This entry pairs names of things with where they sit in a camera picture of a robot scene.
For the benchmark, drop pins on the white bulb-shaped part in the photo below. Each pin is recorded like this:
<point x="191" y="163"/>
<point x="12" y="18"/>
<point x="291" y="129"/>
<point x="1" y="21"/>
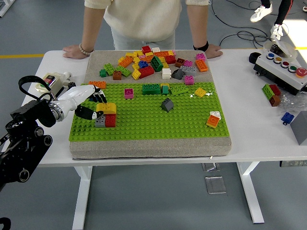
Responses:
<point x="67" y="76"/>

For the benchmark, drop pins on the clear plastic bag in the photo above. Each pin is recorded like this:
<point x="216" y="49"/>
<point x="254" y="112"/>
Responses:
<point x="291" y="101"/>

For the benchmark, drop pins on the blue four-stud brick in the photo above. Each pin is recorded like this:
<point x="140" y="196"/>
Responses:
<point x="143" y="64"/>
<point x="287" y="118"/>

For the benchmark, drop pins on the dark grey sloped brick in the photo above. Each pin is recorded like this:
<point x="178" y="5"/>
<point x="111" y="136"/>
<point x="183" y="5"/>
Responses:
<point x="177" y="74"/>
<point x="167" y="105"/>

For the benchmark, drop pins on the person's left hand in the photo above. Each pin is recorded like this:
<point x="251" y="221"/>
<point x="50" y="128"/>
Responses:
<point x="214" y="51"/>

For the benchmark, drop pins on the clear floor socket cover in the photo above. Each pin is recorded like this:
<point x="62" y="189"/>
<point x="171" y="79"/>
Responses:
<point x="216" y="185"/>
<point x="211" y="167"/>

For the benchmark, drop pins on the magenta four-stud brick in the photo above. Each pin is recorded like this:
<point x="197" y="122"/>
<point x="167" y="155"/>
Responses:
<point x="189" y="79"/>
<point x="129" y="93"/>
<point x="201" y="56"/>

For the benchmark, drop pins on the person's right hand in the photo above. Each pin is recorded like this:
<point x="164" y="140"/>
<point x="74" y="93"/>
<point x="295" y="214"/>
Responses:
<point x="72" y="52"/>

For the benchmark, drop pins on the orange eight-stud brick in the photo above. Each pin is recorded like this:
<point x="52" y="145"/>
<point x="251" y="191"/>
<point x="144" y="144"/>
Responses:
<point x="98" y="84"/>
<point x="161" y="54"/>
<point x="126" y="61"/>
<point x="201" y="65"/>

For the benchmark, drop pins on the round translucent lidded container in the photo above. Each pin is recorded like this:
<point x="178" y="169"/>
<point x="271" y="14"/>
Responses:
<point x="286" y="49"/>

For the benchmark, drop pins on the white four-stud brick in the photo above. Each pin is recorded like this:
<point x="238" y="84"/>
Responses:
<point x="166" y="73"/>
<point x="215" y="114"/>

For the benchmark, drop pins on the white furniture frame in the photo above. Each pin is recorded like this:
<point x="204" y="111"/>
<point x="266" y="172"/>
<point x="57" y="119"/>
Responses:
<point x="5" y="7"/>

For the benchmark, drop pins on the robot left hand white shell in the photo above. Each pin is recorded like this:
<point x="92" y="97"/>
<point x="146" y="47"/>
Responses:
<point x="74" y="95"/>

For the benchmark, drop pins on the grey eight-stud brick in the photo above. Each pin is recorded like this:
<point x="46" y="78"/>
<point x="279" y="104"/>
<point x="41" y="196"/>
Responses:
<point x="100" y="122"/>
<point x="188" y="70"/>

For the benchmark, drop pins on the background person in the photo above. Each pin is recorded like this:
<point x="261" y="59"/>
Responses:
<point x="261" y="12"/>

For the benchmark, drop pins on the red four-stud brick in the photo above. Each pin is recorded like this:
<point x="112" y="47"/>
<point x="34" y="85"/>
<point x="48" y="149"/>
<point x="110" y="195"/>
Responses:
<point x="146" y="49"/>

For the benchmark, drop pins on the orange building brick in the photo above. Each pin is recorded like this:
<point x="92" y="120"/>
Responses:
<point x="148" y="59"/>

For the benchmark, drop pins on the under-table control panel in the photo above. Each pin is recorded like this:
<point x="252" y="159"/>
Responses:
<point x="293" y="164"/>

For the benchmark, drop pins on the lime green flat plate brick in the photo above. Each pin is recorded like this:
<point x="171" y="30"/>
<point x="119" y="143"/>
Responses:
<point x="179" y="90"/>

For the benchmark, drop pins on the white push-button control box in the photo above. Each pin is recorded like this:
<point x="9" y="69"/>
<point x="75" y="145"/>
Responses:
<point x="275" y="72"/>

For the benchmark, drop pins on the white building brick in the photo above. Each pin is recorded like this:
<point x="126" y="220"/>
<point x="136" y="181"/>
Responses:
<point x="156" y="49"/>

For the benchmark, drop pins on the grey box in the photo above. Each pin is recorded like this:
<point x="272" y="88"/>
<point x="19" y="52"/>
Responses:
<point x="301" y="129"/>

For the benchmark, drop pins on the yellow building brick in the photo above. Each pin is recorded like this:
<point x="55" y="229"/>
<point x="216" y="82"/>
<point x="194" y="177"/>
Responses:
<point x="135" y="66"/>
<point x="165" y="64"/>
<point x="165" y="84"/>
<point x="138" y="53"/>
<point x="149" y="54"/>
<point x="136" y="60"/>
<point x="129" y="54"/>
<point x="170" y="53"/>

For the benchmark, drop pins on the black wristband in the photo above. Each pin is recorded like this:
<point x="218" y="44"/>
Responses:
<point x="201" y="46"/>

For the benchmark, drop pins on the person's left forearm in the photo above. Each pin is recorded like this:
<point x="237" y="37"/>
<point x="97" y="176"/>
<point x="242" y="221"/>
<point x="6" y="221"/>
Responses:
<point x="196" y="24"/>

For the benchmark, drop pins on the green studded baseplate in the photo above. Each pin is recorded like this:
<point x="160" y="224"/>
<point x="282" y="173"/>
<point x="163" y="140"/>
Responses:
<point x="180" y="119"/>

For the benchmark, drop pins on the pink four-stud brick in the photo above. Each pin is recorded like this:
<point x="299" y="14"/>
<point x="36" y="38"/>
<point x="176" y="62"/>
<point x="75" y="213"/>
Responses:
<point x="188" y="63"/>

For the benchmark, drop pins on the grey-brown cushion mat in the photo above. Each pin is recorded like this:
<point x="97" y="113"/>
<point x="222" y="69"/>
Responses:
<point x="148" y="148"/>

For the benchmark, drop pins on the dark green eight-stud brick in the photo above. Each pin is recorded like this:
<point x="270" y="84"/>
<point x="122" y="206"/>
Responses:
<point x="151" y="89"/>
<point x="157" y="63"/>

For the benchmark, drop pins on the orange four-stud brick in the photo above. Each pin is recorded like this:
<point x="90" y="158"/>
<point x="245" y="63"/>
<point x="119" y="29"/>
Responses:
<point x="213" y="121"/>

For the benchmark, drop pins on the cream switch box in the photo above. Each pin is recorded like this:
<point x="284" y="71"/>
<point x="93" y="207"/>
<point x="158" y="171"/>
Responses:
<point x="51" y="79"/>

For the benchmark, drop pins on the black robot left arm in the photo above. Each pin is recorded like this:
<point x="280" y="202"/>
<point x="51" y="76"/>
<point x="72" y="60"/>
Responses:
<point x="28" y="112"/>

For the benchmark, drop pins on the green two-stud brick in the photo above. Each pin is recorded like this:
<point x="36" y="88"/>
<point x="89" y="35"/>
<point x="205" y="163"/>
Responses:
<point x="102" y="73"/>

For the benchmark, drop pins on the lime green eight-stud brick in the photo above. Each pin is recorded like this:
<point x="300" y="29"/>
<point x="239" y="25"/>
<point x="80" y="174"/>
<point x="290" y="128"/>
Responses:
<point x="110" y="69"/>
<point x="124" y="71"/>
<point x="267" y="92"/>

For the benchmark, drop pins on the yellow four-stud brick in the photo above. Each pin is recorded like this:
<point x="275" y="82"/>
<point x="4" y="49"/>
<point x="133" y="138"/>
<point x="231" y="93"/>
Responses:
<point x="200" y="92"/>

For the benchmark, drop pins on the white table leg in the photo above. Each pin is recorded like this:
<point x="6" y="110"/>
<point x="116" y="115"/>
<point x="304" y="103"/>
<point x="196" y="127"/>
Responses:
<point x="249" y="191"/>
<point x="81" y="203"/>

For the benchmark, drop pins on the pink building brick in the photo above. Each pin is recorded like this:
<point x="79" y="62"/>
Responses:
<point x="174" y="52"/>
<point x="143" y="56"/>

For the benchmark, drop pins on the person's right forearm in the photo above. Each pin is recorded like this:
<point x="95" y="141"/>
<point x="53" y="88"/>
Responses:
<point x="93" y="26"/>

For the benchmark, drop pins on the teal green building brick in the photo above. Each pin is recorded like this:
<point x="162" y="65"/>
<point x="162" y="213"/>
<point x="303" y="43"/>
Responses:
<point x="165" y="89"/>

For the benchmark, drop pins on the black gear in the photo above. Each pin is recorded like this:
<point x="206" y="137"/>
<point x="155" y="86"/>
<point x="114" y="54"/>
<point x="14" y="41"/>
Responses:
<point x="71" y="84"/>

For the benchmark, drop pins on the red building brick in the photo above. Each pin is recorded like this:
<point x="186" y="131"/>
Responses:
<point x="275" y="89"/>

